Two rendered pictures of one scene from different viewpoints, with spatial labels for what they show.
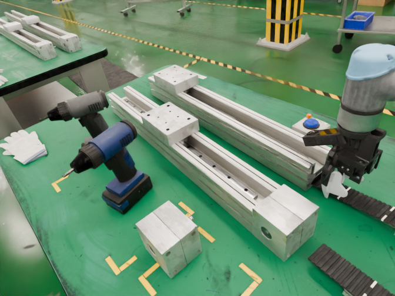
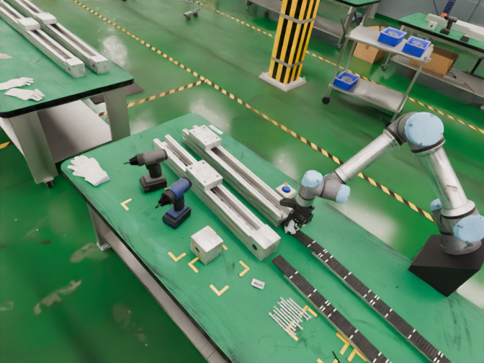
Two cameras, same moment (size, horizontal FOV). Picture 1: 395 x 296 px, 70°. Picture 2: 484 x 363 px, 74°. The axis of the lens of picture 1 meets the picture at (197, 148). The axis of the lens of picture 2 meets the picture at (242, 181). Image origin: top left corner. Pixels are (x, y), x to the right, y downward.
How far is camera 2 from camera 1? 0.77 m
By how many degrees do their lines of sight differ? 14
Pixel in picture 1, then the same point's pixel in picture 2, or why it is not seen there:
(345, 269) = (287, 266)
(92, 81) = (114, 101)
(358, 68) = (305, 181)
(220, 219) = (230, 238)
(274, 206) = (260, 235)
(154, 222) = (201, 236)
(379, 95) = (312, 194)
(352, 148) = (300, 212)
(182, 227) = (215, 240)
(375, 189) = (310, 231)
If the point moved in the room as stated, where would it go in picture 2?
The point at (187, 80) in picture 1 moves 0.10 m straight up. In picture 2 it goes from (214, 142) to (215, 127)
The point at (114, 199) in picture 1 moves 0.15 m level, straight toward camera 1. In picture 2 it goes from (172, 220) to (187, 245)
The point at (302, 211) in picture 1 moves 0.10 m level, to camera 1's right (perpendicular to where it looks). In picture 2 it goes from (273, 238) to (294, 238)
